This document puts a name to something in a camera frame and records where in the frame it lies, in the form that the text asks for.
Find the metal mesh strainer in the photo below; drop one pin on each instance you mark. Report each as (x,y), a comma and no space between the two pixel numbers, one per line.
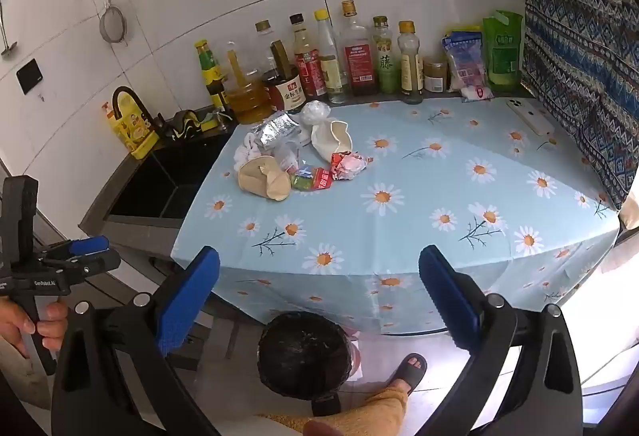
(114,24)

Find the blue daisy print tablecloth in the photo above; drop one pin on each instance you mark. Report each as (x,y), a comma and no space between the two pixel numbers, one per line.
(399,236)

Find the green packet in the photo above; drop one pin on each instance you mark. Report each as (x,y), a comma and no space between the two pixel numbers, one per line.
(301,181)

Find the yellow dish soap bottle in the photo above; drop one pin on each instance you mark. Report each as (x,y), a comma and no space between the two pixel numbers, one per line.
(132,131)

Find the hanging metal utensil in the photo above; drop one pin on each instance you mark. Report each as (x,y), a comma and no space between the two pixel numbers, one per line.
(7,47)

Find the black faucet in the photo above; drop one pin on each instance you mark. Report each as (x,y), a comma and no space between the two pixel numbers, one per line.
(141,109)

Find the crumpled white plastic bag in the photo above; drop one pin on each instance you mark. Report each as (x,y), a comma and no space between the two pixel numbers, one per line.
(315,112)

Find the black sink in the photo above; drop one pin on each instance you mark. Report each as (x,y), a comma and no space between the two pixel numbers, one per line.
(159,186)

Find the black trash bin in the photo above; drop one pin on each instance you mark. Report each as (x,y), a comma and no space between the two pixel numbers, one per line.
(304,356)

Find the clear plastic wrapper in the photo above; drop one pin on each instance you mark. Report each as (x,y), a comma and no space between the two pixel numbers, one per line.
(288,159)

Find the silver foil packet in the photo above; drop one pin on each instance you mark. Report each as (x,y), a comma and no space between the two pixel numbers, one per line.
(274,131)

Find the small black wall socket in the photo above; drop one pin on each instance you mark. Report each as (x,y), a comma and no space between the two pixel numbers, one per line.
(28,76)

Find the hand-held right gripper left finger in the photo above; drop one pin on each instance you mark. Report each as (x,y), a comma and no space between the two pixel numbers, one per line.
(189,296)

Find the gold cap red label bottle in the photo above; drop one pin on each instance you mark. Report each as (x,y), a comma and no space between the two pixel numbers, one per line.
(359,61)

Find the small glass jar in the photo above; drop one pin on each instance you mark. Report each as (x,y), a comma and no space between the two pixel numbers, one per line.
(435,76)

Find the blue patterned curtain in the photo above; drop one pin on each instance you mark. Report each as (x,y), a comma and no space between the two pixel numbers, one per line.
(574,41)

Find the white phone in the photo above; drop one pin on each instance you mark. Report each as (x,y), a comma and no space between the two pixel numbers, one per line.
(529,116)

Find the small white red packet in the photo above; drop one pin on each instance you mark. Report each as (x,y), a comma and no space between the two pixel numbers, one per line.
(479,94)

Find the blue white plastic bag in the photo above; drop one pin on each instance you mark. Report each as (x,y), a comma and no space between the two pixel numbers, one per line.
(467,61)

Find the yellow cap pale label bottle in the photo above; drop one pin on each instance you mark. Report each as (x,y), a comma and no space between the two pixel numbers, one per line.
(410,71)

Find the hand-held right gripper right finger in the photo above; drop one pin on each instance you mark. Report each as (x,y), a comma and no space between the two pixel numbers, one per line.
(449,296)

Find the crushed beige paper cup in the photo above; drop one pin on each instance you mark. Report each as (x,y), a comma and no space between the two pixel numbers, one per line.
(259,178)

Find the white tissue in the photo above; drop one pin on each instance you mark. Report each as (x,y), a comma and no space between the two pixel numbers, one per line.
(247,151)

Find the person's left hand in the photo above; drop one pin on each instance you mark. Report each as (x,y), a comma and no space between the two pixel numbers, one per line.
(15,321)

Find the large cooking oil bottle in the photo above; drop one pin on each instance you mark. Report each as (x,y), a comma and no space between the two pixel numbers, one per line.
(247,104)

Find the grey slipper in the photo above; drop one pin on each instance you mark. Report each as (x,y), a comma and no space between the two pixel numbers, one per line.
(412,368)

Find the black cap red label bottle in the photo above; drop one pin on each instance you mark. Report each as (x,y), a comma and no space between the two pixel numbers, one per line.
(307,66)

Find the green bottle gold cap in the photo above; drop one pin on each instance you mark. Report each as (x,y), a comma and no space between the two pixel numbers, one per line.
(387,66)

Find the red white snack wrapper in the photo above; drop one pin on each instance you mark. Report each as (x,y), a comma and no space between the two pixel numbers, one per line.
(349,165)

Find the clear bottle dark cap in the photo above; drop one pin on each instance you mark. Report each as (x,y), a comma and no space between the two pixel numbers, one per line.
(264,36)

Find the green refill pouch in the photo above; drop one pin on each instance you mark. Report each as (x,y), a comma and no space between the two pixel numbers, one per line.
(501,51)

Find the grey kitchen cabinet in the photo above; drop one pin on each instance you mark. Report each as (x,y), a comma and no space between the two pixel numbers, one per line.
(145,241)

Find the yellow cap clear bottle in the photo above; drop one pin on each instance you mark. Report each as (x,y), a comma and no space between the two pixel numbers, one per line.
(332,66)

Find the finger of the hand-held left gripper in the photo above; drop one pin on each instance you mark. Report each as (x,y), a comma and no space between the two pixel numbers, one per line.
(100,261)
(90,245)

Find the black yellow striped cloth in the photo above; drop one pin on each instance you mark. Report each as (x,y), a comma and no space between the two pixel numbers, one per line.
(189,124)

